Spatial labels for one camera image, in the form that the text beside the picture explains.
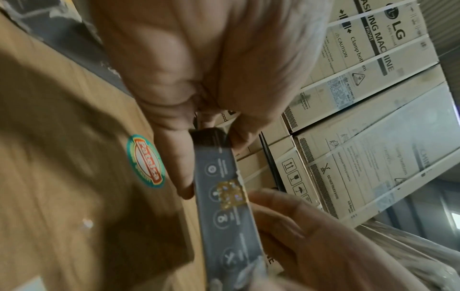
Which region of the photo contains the person's left hand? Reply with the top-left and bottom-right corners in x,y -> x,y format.
86,0 -> 334,200

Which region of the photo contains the person's right hand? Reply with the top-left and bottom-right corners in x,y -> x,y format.
247,188 -> 432,291

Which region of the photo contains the yellow box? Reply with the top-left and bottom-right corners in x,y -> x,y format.
188,127 -> 269,291

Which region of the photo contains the group of yellow boxes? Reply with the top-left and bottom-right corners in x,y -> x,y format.
0,0 -> 125,89

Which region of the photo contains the plastic wrapped cardboard stack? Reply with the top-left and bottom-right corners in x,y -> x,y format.
355,220 -> 460,291

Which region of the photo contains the black stretch wrap band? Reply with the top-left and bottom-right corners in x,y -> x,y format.
258,132 -> 285,192

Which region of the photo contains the round green red sticker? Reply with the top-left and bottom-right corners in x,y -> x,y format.
125,134 -> 167,189

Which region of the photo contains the stack of large printed cartons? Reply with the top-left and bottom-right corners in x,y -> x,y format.
195,0 -> 460,230

